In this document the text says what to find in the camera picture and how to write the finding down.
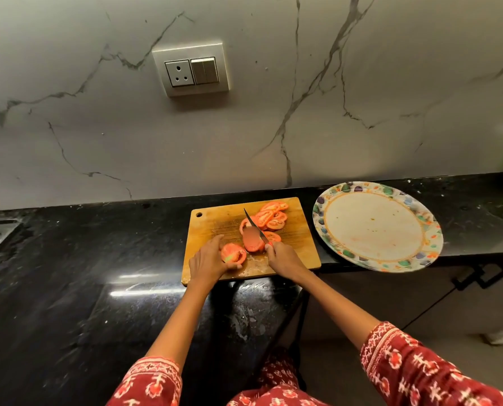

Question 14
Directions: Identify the wall socket and switch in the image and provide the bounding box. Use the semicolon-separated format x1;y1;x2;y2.
151;42;231;98

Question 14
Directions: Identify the floral rimmed plate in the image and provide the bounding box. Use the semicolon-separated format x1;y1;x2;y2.
312;181;444;274

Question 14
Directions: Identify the person's left hand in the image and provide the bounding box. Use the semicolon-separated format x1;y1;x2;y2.
188;234;244;292

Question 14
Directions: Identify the red patterned tunic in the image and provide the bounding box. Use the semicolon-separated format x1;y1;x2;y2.
227;355;329;406

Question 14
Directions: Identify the brown lower cabinet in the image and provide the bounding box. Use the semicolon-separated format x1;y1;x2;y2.
306;262;503;343

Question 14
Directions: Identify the red handled knife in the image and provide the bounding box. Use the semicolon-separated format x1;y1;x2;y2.
243;208;275;251

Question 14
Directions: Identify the pile of tomato slices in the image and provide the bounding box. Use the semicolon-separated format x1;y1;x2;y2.
255;201;289;231

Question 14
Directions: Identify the person's right forearm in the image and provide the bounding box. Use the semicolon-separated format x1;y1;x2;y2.
295;270;381;351

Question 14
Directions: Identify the red patterned right sleeve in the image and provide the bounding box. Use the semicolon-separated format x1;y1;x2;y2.
360;321;503;406

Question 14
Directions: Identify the black cabinet handle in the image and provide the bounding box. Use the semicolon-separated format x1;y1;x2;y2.
478;262;503;290
451;270;487;292

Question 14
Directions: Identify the person's right hand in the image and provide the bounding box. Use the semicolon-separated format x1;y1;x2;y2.
264;241;311;286

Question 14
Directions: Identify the red patterned sleeve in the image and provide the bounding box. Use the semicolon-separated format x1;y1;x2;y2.
107;356;183;406
360;321;503;406

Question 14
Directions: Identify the wooden cutting board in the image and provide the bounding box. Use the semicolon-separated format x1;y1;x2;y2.
181;197;322;286

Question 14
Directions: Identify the red patterned left sleeve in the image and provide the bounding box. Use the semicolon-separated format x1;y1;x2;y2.
107;356;183;406

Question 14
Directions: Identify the person's left forearm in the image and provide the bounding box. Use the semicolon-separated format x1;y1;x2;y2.
144;281;212;370

